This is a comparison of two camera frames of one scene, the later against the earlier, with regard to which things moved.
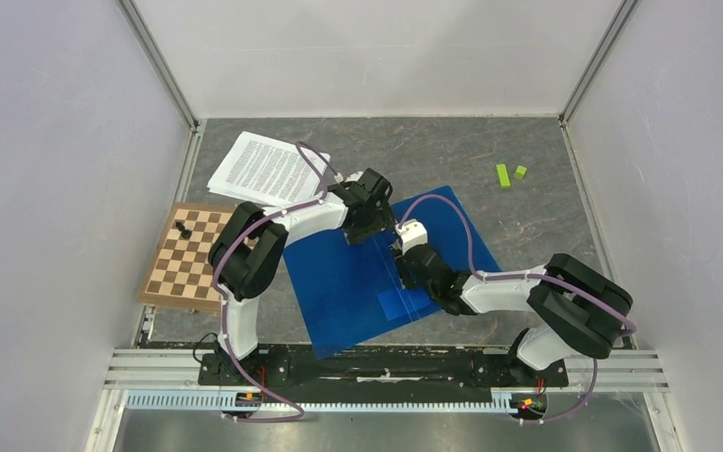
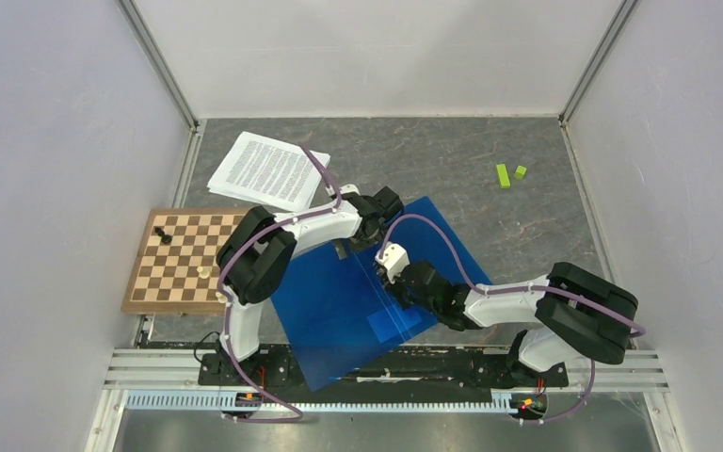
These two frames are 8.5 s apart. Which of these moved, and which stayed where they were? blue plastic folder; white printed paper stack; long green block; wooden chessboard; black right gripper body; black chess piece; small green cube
Moved: blue plastic folder; wooden chessboard; black right gripper body; black chess piece
Stayed: long green block; white printed paper stack; small green cube
